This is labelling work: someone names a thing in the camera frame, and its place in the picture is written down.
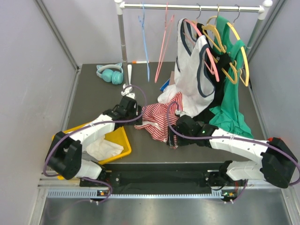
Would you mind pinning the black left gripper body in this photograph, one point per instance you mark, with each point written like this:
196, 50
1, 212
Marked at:
133, 114

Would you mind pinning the red white striped tank top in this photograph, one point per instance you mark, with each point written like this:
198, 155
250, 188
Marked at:
154, 120

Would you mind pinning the pink wire hanger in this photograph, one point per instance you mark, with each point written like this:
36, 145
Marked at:
165, 41

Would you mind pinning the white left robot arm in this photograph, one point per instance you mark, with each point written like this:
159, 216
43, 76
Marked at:
65, 153

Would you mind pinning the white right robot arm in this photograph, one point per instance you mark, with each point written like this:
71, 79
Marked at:
269, 160

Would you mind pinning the green tank top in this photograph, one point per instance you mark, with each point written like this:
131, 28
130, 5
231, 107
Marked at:
227, 116

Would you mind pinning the white navy-trimmed tank top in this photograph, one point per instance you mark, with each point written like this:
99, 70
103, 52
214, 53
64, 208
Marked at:
191, 76

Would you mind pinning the black tank top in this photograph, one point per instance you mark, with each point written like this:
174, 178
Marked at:
207, 114

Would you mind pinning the yellow hanger rear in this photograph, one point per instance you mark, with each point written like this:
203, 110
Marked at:
245, 60

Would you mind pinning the yellow hanger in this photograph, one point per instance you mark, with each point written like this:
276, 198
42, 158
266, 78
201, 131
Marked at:
245, 60
210, 31

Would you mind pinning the pink plastic hanger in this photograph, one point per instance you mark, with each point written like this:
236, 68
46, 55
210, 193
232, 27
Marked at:
212, 68

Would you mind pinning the yellow hanger front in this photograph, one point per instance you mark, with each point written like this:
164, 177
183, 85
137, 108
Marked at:
210, 31

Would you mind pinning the yellow plastic bin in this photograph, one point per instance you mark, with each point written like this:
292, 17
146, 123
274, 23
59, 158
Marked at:
119, 137

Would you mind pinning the blue box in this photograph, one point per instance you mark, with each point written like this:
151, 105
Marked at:
163, 87

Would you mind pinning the teal cat-ear headphones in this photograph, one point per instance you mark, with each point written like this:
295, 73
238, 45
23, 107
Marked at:
111, 73

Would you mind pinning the orange white marker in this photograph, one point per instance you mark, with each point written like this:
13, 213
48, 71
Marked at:
139, 62

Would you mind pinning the cream white cloth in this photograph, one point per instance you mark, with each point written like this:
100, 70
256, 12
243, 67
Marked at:
102, 149

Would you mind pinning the white metal clothes rack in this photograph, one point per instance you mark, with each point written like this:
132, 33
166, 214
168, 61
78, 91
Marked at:
262, 12

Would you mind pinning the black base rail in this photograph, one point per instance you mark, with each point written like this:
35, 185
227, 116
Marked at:
199, 174

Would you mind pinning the blue wire hanger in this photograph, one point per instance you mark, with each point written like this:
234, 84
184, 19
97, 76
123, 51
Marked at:
142, 23

